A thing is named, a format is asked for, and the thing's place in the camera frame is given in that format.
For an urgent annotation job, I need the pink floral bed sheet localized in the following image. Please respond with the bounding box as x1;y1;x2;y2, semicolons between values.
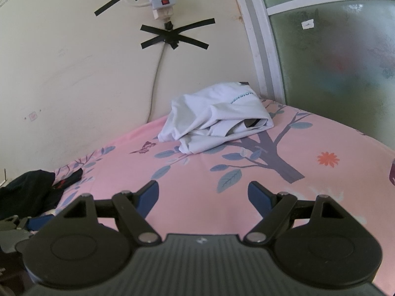
46;97;395;287

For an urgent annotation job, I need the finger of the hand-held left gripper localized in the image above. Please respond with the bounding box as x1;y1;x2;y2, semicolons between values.
24;215;57;233

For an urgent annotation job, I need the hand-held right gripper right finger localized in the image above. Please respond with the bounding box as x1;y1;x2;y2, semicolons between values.
244;181;352;247

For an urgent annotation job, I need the black garment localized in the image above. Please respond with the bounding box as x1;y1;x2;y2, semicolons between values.
0;168;84;221

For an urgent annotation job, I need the white shirt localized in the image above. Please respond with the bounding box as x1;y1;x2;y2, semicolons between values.
157;81;275;155

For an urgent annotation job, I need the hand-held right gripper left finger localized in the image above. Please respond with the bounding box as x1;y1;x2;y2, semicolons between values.
62;180;161;246

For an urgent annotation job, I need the green frosted glass door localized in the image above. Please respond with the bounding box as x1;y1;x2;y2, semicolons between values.
228;0;395;153

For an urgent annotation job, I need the grey cable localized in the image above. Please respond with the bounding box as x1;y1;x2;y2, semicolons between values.
146;44;167;123

